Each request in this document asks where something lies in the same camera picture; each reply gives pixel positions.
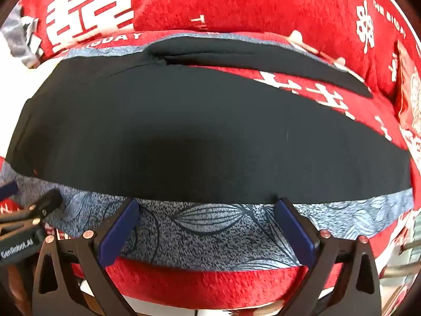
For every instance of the red printed cushion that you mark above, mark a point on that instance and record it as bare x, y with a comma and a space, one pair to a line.
409, 105

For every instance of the grey crumpled cloth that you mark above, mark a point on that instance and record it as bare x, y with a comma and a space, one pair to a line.
21, 39

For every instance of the black pants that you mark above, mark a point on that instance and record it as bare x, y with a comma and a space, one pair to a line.
184, 144

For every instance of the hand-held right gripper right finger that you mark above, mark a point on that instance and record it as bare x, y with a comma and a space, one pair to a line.
294, 227

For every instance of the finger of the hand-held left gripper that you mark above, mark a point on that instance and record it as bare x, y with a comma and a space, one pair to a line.
8, 189
42, 205

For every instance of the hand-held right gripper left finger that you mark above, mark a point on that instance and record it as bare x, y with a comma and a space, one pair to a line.
120, 225

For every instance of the red printed sofa cover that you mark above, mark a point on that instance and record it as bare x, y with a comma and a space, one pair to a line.
256, 3

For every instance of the blue leaf-patterned cloth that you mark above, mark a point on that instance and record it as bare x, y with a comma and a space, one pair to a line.
210, 233

